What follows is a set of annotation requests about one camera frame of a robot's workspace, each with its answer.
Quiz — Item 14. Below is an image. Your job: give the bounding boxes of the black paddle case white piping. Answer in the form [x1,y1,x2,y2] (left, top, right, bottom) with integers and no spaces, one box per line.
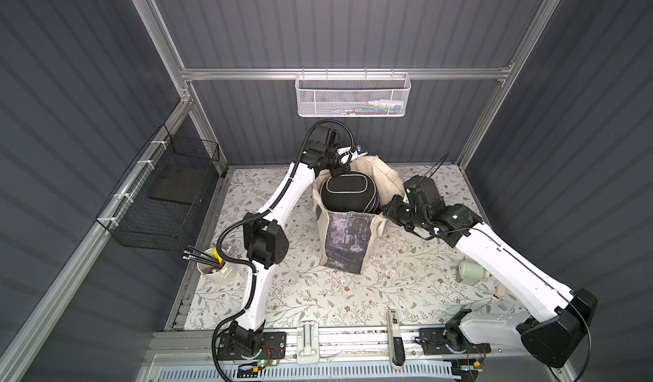
[320,171,380,214]

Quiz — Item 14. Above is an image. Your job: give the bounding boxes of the cream canvas tote bag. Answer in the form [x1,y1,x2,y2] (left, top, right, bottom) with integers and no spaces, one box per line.
[311,156,404,275]

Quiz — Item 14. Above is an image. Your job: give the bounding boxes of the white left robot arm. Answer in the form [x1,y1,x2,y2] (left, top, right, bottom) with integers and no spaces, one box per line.
[215,120,365,358]

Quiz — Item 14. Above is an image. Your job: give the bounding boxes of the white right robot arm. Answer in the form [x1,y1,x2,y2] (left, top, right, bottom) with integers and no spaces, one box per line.
[383,176,598,368]

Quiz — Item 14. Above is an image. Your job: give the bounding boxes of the markers in white basket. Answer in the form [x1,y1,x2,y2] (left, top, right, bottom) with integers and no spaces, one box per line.
[333,99,406,116]

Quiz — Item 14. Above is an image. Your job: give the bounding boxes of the pale green mug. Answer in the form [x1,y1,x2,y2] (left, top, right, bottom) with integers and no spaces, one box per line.
[456,260,491,286]

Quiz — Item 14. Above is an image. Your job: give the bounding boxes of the small pink white object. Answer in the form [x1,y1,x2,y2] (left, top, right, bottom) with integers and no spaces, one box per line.
[493,282,507,300]

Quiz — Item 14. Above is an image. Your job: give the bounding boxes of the white black handheld tool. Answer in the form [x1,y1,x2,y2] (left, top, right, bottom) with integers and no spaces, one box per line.
[387,308,406,369]

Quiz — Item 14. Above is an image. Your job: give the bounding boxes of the white cup with pens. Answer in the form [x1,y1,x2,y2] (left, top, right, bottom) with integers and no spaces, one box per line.
[184,246,237,286]

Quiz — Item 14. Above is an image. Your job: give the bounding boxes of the white wire mesh basket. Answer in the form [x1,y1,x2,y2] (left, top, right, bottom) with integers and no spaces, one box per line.
[294,71,412,118]

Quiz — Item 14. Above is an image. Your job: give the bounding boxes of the black corrugated cable conduit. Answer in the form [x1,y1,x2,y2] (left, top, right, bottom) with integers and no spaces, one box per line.
[211,119,356,382]

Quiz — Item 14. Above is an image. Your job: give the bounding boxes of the white clamp on rail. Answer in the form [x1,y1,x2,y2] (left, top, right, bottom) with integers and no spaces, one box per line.
[296,320,320,365]

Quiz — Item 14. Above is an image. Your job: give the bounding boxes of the black wire basket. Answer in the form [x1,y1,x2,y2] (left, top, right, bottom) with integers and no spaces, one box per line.
[96,128,221,252]

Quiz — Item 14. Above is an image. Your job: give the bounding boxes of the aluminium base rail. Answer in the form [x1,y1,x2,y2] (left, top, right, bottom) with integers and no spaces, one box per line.
[147,323,562,368]

